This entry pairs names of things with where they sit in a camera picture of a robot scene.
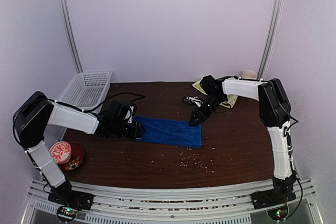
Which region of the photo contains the left black cable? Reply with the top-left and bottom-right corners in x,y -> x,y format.
86,92 -> 146,114

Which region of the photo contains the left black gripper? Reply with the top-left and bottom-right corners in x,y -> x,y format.
112,120 -> 145,138

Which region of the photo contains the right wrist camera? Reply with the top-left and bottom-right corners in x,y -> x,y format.
182,96 -> 205,107

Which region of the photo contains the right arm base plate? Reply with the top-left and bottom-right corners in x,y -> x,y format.
251,189 -> 296,209

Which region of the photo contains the right black cable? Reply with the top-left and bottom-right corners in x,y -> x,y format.
215,98 -> 305,218

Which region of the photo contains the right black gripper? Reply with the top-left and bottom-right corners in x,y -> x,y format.
190,94 -> 226,126

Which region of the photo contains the aluminium frame post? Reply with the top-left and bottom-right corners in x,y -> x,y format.
60,0 -> 83,73
257,0 -> 284,80

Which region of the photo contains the cream ceramic mug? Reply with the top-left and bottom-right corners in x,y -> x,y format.
242,70 -> 258,80

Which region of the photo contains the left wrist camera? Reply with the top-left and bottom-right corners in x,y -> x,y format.
125,103 -> 137,124

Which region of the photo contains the white plastic basket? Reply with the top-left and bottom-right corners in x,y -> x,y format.
57,71 -> 113,110

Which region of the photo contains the blue towel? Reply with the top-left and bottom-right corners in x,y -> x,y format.
133,116 -> 202,148

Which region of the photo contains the black cable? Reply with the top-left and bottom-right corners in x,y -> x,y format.
86,92 -> 146,114
215,98 -> 305,218

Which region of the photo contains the yellow green patterned towel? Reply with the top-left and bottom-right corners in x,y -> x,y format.
192,80 -> 238,109

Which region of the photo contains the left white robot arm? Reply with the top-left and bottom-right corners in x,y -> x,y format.
12,91 -> 145,205

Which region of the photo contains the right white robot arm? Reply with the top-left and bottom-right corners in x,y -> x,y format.
189,75 -> 296,208

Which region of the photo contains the dark red floral bowl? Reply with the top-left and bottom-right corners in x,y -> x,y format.
60,142 -> 85,172

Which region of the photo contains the red white patterned bowl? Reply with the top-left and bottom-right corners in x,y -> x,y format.
49,141 -> 72,165

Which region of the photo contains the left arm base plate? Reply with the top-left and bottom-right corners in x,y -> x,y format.
48,188 -> 94,210

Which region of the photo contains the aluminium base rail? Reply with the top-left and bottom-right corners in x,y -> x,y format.
19,179 -> 326,223

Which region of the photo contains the left aluminium frame post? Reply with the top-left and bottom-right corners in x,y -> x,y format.
60,0 -> 83,73

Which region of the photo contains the right aluminium frame post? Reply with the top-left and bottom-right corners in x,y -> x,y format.
257,0 -> 284,80

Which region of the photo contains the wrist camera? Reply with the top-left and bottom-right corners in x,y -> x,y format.
182,96 -> 205,107
125,103 -> 137,124

